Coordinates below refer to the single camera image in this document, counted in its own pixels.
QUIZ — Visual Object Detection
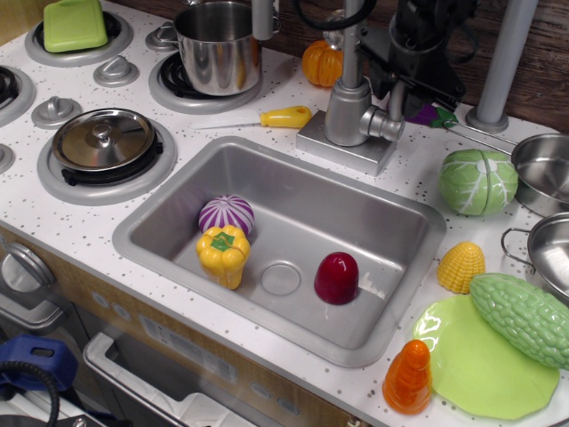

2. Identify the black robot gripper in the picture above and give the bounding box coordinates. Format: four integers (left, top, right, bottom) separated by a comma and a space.
358, 11, 467, 112

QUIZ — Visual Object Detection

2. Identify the yellow toy bell pepper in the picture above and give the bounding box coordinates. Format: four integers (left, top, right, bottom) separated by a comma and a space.
196, 225, 251, 290

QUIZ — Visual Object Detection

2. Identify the grey oven door handle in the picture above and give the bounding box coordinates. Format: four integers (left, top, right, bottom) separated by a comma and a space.
84, 333, 252, 426

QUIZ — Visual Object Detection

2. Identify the purple toy eggplant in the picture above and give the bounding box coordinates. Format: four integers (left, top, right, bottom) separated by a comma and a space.
399, 103, 458, 130

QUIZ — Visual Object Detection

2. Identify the steel pot lid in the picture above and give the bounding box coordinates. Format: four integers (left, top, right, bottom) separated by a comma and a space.
52, 109, 156, 172

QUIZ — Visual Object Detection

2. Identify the tall steel pot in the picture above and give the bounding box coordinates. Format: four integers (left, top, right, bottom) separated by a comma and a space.
173, 1, 262, 97

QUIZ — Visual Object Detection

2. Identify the steel pot with handle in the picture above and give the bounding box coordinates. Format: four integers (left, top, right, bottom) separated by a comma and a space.
501, 213, 569, 306

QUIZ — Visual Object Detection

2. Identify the blue clamp with black cable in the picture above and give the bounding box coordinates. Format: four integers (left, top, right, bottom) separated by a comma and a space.
0, 334, 79, 427

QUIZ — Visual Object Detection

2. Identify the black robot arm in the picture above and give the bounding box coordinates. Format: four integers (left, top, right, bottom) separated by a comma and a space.
293, 1, 479, 118

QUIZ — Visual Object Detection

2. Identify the green toy bitter melon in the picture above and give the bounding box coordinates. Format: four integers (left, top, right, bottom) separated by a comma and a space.
469, 273, 568, 370

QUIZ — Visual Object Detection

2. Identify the steel frying pan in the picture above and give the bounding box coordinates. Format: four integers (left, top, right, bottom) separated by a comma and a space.
443, 120, 569, 217

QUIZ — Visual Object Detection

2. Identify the purple striped toy onion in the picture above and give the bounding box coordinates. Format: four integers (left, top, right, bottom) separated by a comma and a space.
198, 195, 255, 236

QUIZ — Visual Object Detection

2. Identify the green toy cabbage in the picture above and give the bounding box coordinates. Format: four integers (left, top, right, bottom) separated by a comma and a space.
437, 149, 518, 216

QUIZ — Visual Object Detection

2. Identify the yellow toy corn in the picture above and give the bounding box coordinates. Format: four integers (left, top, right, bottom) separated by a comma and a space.
437, 241, 485, 294

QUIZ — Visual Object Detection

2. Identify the green toy cutting board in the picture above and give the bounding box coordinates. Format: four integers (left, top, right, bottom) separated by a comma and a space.
44, 0, 108, 53

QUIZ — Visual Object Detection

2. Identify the orange toy carrot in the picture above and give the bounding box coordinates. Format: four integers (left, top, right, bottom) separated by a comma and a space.
382, 340, 432, 415

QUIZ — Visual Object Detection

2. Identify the silver toy sink basin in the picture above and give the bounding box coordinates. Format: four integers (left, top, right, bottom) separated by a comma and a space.
113, 137, 446, 368

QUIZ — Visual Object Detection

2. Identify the grey stove knob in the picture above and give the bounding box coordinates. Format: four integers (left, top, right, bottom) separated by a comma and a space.
145, 21, 179, 52
31, 96, 83, 130
93, 55, 140, 87

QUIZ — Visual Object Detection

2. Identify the dark red toy beet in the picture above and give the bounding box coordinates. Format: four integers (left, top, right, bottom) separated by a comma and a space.
314, 252, 359, 305

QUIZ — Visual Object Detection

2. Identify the yellow handled toy knife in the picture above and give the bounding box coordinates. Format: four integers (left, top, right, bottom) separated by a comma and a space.
190, 106, 312, 130

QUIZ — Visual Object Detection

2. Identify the orange toy pumpkin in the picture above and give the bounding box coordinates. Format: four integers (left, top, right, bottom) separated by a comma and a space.
301, 40, 343, 88

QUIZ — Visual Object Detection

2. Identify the grey round oven dial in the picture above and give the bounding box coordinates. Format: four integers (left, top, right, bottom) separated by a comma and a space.
1, 242, 56, 294

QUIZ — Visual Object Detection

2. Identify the grey vertical pole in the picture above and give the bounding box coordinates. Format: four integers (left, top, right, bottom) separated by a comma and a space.
466, 0, 539, 133

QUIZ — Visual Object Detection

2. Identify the light green toy plate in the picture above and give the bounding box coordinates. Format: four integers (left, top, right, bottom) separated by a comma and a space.
413, 295, 560, 420

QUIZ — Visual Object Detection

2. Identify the silver toy faucet with lever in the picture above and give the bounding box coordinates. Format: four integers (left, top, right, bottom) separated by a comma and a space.
296, 1, 406, 176

